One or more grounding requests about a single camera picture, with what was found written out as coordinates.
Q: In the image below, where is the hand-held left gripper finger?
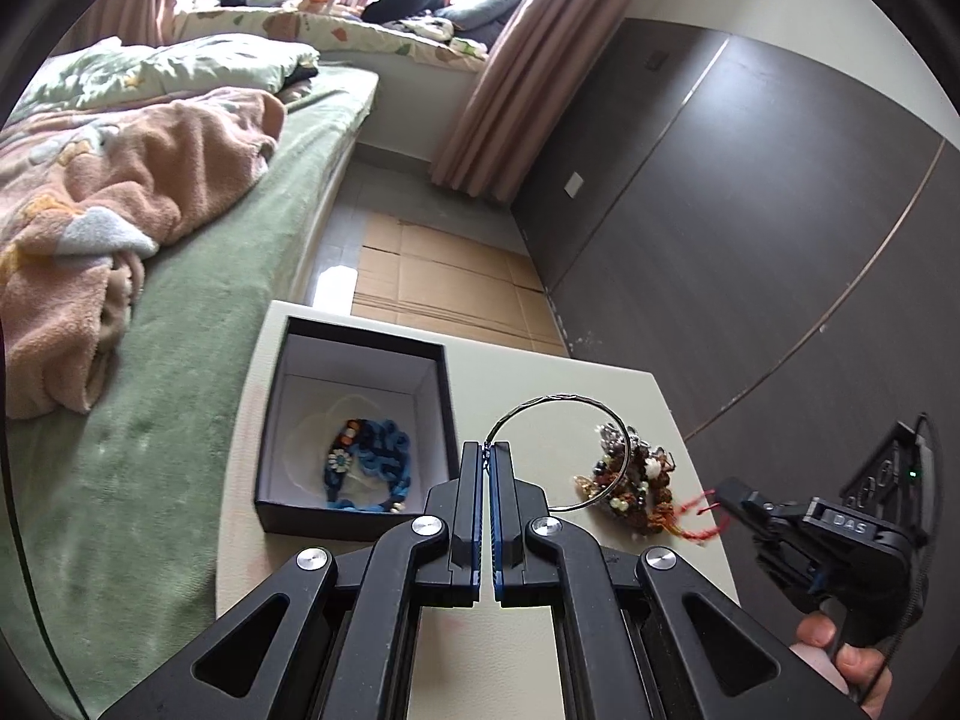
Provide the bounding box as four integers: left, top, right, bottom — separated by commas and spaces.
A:
97, 441, 488, 720
489, 441, 871, 720

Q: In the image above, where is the black jewelry box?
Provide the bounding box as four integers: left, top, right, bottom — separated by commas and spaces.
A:
253, 315, 460, 541

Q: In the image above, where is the pink fleece blanket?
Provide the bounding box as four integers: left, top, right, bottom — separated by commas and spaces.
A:
0, 86, 287, 421

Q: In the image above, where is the pile of beaded bracelets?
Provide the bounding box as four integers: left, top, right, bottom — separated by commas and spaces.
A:
574, 424, 683, 537

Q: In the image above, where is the red cord bracelet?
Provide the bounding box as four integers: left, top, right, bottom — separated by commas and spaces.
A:
649, 487, 728, 545

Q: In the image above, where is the wide pink curtain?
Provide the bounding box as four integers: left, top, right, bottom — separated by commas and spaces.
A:
429, 0, 668, 203

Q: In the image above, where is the bed with green sheet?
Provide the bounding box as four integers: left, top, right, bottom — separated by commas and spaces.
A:
0, 64, 380, 720

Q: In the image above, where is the silver bangle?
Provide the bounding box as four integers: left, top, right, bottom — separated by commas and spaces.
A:
484, 392, 632, 517

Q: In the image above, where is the flattened cardboard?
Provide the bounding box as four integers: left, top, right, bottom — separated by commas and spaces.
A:
351, 211, 571, 357

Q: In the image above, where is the floral window seat cushion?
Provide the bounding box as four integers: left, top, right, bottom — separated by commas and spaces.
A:
176, 6, 492, 72

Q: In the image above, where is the dark wooden wardrobe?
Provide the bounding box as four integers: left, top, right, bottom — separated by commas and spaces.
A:
516, 15, 960, 511

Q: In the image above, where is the grey pillow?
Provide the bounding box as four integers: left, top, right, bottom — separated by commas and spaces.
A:
435, 0, 530, 27

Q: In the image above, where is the person's right hand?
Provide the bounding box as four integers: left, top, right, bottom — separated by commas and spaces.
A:
787, 611, 897, 720

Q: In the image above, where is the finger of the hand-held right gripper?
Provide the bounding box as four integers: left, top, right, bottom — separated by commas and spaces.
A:
754, 531, 830, 599
712, 478, 796, 535

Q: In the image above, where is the green floral pillow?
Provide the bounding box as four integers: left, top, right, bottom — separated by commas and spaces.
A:
4, 36, 322, 121

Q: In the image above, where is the blue beaded bracelet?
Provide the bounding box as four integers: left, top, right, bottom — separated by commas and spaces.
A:
324, 418, 413, 517

